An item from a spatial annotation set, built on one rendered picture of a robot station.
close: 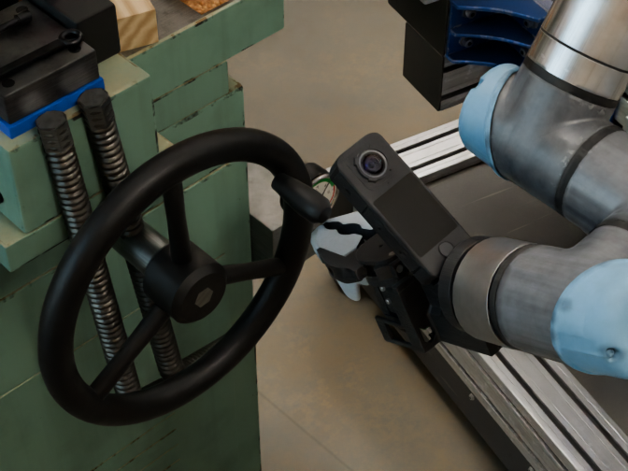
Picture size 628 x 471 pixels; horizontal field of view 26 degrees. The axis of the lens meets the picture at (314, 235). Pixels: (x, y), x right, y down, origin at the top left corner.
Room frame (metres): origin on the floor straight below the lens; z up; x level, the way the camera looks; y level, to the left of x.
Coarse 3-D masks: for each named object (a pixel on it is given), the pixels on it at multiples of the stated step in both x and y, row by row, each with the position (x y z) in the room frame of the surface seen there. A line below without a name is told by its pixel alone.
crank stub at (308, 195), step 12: (276, 180) 0.84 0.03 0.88; (288, 180) 0.83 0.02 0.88; (276, 192) 0.84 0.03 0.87; (288, 192) 0.82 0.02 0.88; (300, 192) 0.82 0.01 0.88; (312, 192) 0.82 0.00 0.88; (288, 204) 0.82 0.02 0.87; (300, 204) 0.81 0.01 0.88; (312, 204) 0.80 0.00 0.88; (324, 204) 0.81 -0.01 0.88; (312, 216) 0.80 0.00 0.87; (324, 216) 0.80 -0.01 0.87
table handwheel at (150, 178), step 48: (192, 144) 0.80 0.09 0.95; (240, 144) 0.82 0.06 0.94; (288, 144) 0.86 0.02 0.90; (144, 192) 0.75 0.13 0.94; (96, 240) 0.72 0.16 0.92; (144, 240) 0.82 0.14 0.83; (288, 240) 0.86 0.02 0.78; (144, 288) 0.78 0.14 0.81; (192, 288) 0.76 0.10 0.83; (288, 288) 0.85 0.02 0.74; (48, 336) 0.69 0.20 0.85; (144, 336) 0.75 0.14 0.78; (240, 336) 0.82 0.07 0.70; (48, 384) 0.68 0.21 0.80; (96, 384) 0.72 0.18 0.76; (192, 384) 0.77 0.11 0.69
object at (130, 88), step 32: (128, 64) 0.89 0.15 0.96; (128, 96) 0.86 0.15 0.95; (128, 128) 0.85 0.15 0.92; (0, 160) 0.79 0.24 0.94; (32, 160) 0.79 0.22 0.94; (128, 160) 0.85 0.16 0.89; (0, 192) 0.80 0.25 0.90; (32, 192) 0.79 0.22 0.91; (96, 192) 0.83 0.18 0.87; (32, 224) 0.78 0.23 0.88
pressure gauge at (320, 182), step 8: (312, 168) 1.06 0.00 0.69; (320, 168) 1.06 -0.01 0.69; (312, 176) 1.05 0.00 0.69; (320, 176) 1.05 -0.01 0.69; (328, 176) 1.05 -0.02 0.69; (312, 184) 1.04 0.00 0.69; (320, 184) 1.05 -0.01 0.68; (320, 192) 1.05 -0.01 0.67; (328, 192) 1.06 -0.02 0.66; (336, 192) 1.06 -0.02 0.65; (280, 200) 1.04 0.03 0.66
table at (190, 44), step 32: (160, 0) 1.06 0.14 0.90; (256, 0) 1.08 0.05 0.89; (160, 32) 1.01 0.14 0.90; (192, 32) 1.02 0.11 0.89; (224, 32) 1.05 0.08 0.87; (256, 32) 1.08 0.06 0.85; (160, 64) 1.00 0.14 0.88; (192, 64) 1.02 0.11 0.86; (0, 224) 0.79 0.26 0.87; (64, 224) 0.80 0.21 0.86; (0, 256) 0.77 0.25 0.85; (32, 256) 0.78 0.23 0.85
